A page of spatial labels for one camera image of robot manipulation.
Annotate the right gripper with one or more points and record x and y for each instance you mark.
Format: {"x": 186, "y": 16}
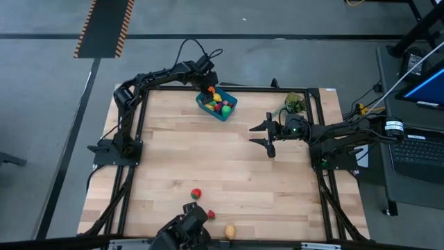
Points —
{"x": 277, "y": 131}

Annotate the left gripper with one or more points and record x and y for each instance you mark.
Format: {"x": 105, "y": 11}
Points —
{"x": 204, "y": 78}

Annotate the orange toy orange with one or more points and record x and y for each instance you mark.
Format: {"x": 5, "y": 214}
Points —
{"x": 211, "y": 90}

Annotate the yellow toy lemon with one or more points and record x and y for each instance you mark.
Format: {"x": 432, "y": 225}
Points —
{"x": 217, "y": 97}

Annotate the green toy pea pod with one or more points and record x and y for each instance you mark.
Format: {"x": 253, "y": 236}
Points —
{"x": 212, "y": 103}

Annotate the toy strawberry small leaves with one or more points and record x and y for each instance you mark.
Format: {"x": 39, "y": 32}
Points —
{"x": 218, "y": 107}

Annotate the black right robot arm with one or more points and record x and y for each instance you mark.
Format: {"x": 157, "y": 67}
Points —
{"x": 340, "y": 133}

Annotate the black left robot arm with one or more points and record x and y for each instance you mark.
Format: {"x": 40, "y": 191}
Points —
{"x": 121, "y": 99}

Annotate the blue plastic tupperware container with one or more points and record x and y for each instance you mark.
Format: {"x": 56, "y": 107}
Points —
{"x": 234, "y": 101}

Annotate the potted artificial green plant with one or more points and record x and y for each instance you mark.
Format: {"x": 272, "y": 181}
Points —
{"x": 295, "y": 102}

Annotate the toy strawberry with big leaves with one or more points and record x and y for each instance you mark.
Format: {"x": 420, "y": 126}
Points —
{"x": 211, "y": 215}

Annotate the yellow plug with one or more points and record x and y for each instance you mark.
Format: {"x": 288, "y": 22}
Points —
{"x": 362, "y": 109}

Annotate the white paper sheet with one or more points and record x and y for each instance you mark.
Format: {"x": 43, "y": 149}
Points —
{"x": 363, "y": 161}

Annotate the tan toy potato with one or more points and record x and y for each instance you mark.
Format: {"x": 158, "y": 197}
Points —
{"x": 230, "y": 232}

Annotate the black mat orange striped edges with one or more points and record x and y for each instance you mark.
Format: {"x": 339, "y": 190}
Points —
{"x": 104, "y": 27}

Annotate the white rod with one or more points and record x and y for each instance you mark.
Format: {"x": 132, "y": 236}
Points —
{"x": 402, "y": 81}

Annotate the black power adapter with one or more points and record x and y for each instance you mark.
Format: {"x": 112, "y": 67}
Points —
{"x": 412, "y": 64}

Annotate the black laptop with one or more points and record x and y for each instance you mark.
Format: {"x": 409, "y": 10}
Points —
{"x": 430, "y": 152}

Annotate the monitor with blue screen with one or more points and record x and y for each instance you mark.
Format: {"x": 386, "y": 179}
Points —
{"x": 428, "y": 91}

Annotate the black stand leg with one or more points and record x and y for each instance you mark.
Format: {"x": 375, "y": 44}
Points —
{"x": 416, "y": 31}

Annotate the grey chair leg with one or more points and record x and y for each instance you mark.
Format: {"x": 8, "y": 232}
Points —
{"x": 10, "y": 159}

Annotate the black overhead crossbeam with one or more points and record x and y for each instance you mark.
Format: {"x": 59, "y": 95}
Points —
{"x": 52, "y": 242}

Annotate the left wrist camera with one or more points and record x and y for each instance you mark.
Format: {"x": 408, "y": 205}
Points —
{"x": 204, "y": 64}

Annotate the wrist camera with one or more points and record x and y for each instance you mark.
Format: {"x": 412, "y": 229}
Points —
{"x": 295, "y": 125}
{"x": 204, "y": 64}

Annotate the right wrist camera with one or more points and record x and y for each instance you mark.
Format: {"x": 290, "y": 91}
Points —
{"x": 295, "y": 125}

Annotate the black aluminium table frame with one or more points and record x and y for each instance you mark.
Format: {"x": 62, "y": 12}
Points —
{"x": 249, "y": 89}

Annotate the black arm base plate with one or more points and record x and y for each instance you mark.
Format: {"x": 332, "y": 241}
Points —
{"x": 104, "y": 156}
{"x": 341, "y": 161}

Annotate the silver bracket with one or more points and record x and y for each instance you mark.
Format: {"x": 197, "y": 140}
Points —
{"x": 128, "y": 244}
{"x": 319, "y": 246}

